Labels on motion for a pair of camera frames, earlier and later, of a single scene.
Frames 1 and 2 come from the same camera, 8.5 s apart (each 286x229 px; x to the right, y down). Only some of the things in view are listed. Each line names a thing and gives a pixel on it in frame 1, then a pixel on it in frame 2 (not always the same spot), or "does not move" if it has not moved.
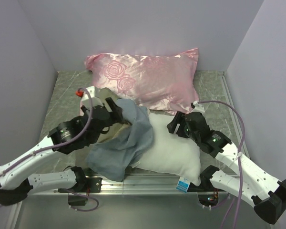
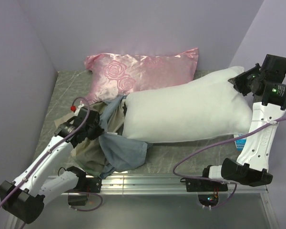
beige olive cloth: (116, 130) -> (87, 153)
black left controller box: (76, 200) does not move
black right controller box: (208, 200) does not move
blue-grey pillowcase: (113, 160) does not move
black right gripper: (178, 119) -> (238, 80)
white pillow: (170, 154) -> (209, 106)
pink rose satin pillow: (165, 83) does not move
